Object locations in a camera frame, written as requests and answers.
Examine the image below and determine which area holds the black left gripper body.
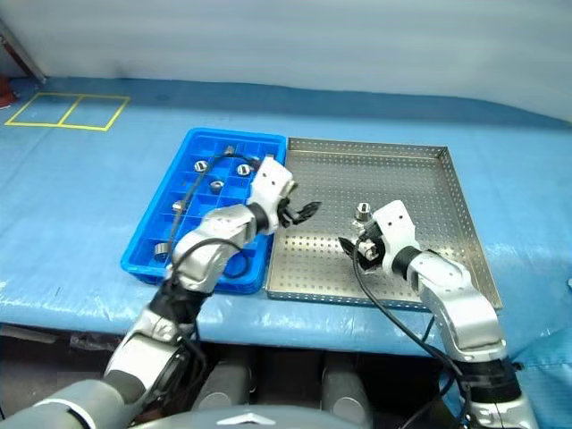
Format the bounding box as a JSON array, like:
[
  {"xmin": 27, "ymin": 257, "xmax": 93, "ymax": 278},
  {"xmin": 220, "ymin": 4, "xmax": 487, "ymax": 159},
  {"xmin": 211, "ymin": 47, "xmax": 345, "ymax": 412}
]
[{"xmin": 276, "ymin": 196, "xmax": 299, "ymax": 228}]

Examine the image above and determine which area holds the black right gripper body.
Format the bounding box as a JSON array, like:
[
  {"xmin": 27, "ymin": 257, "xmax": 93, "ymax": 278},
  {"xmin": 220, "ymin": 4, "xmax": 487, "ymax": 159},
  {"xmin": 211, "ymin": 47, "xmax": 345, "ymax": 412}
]
[{"xmin": 360, "ymin": 221, "xmax": 392, "ymax": 273}]

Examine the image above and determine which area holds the perforated steel tray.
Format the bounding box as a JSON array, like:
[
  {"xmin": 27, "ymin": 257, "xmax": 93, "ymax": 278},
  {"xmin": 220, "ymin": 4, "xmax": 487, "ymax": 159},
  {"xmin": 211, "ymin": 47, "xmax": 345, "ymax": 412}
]
[{"xmin": 265, "ymin": 137, "xmax": 504, "ymax": 312}]

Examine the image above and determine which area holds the blue plastic compartment tray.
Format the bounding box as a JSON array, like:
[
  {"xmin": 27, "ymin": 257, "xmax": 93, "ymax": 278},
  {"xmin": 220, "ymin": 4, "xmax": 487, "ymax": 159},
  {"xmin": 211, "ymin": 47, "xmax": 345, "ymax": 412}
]
[{"xmin": 120, "ymin": 128, "xmax": 288, "ymax": 296}]

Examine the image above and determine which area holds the dark grey rounded cylinder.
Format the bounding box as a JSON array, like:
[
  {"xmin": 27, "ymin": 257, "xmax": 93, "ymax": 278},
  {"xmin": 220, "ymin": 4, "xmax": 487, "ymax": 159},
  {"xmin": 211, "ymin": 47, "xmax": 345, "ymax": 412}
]
[
  {"xmin": 320, "ymin": 352, "xmax": 374, "ymax": 429},
  {"xmin": 191, "ymin": 348, "xmax": 252, "ymax": 410}
]

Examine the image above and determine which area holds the grey robot chest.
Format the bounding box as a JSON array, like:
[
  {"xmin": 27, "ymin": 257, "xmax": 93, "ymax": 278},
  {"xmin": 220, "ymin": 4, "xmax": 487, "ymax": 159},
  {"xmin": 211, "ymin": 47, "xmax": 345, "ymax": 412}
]
[{"xmin": 129, "ymin": 404, "xmax": 359, "ymax": 429}]

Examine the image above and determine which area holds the blue table cover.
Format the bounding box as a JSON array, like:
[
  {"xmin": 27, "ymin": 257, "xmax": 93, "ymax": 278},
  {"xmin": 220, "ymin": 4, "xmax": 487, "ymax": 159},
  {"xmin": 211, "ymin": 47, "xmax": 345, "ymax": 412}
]
[{"xmin": 0, "ymin": 76, "xmax": 572, "ymax": 429}]

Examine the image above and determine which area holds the grey metal bar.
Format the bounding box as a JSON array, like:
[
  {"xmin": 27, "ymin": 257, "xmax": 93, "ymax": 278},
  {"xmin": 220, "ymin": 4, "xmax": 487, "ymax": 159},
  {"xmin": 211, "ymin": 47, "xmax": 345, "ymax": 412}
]
[{"xmin": 0, "ymin": 17, "xmax": 48, "ymax": 85}]

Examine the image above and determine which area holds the red object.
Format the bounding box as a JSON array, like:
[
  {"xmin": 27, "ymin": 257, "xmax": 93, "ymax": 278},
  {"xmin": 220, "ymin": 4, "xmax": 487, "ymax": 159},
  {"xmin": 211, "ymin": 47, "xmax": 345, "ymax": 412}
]
[{"xmin": 0, "ymin": 74, "xmax": 15, "ymax": 111}]

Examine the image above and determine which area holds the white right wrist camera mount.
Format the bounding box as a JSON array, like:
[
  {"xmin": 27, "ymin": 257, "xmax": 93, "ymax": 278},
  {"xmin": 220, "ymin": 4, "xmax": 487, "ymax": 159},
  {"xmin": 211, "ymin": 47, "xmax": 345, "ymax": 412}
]
[{"xmin": 371, "ymin": 199, "xmax": 421, "ymax": 274}]

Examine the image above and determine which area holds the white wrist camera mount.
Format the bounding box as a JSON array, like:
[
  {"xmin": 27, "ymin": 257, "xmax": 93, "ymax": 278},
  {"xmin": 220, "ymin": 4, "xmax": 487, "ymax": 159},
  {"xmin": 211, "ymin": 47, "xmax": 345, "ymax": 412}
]
[
  {"xmin": 248, "ymin": 156, "xmax": 297, "ymax": 236},
  {"xmin": 371, "ymin": 199, "xmax": 421, "ymax": 274}
]

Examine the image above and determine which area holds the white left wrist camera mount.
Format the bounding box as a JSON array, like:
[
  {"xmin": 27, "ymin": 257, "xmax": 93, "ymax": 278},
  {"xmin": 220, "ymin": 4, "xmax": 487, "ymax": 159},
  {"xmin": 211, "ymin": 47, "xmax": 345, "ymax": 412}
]
[{"xmin": 248, "ymin": 156, "xmax": 297, "ymax": 236}]

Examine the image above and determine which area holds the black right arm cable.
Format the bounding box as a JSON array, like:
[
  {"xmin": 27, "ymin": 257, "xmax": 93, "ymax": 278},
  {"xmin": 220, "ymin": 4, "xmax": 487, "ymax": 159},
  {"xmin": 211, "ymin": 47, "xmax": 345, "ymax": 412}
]
[{"xmin": 352, "ymin": 248, "xmax": 473, "ymax": 429}]

